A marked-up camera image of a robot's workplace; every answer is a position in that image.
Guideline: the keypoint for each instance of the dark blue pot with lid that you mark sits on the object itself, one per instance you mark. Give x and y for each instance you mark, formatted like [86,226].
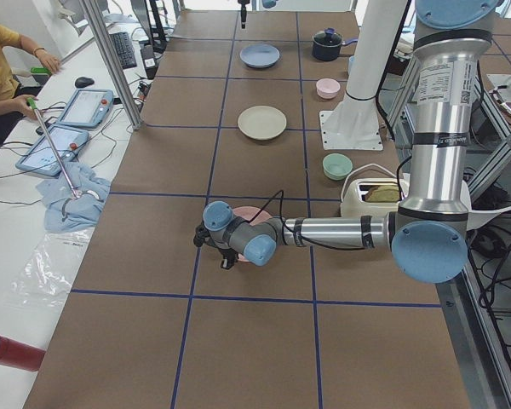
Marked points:
[327,44]

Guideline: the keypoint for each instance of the clear plastic bag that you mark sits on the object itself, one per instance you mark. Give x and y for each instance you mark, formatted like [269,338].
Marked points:
[47,278]

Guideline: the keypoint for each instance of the light blue cloth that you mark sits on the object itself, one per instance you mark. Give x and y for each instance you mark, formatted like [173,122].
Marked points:
[64,213]

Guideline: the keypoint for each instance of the light blue plate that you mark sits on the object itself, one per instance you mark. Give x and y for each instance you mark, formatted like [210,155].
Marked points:
[260,55]

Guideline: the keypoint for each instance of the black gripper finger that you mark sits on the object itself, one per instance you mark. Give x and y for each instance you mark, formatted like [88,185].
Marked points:
[243,12]

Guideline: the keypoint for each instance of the black computer mouse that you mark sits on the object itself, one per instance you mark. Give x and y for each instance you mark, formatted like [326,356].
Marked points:
[83,82]

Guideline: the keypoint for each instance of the aluminium frame post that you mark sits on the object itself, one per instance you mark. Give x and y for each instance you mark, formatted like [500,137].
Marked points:
[97,24]

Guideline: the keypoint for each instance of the cream plate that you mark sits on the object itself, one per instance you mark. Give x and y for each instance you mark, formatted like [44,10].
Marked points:
[262,123]

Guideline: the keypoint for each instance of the teach pendant tablet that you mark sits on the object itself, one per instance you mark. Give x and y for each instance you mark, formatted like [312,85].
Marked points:
[87,108]
[41,159]

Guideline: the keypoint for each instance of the pink bowl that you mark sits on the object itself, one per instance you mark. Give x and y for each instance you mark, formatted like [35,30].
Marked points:
[327,88]

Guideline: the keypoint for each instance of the green bowl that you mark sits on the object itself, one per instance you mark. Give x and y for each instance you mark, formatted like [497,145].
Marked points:
[337,166]

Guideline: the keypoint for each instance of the upper teach pendant tablet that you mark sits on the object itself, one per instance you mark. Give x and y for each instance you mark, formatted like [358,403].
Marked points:
[87,108]

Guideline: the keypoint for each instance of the lower teach pendant tablet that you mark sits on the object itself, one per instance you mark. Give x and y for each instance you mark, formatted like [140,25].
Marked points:
[41,159]

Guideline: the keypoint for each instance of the green handled grabber stick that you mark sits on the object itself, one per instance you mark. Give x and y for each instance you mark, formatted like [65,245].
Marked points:
[76,193]

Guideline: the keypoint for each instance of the black keyboard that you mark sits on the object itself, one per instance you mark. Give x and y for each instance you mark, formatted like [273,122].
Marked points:
[124,49]

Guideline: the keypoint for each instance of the person in yellow shirt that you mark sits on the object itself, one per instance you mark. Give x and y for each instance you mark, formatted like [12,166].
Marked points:
[14,96]

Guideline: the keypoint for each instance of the cream toaster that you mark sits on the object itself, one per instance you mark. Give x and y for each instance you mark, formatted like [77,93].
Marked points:
[357,184]

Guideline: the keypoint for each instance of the pink plate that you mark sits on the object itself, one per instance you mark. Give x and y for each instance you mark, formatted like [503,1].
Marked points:
[249,221]

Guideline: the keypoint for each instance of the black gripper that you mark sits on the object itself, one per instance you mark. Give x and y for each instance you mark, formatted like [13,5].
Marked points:
[226,262]

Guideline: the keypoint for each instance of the bread slice in toaster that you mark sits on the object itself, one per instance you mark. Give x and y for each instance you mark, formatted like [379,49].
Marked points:
[383,194]

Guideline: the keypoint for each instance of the red cylinder tube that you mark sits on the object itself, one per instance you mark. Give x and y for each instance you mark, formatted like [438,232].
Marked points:
[20,355]

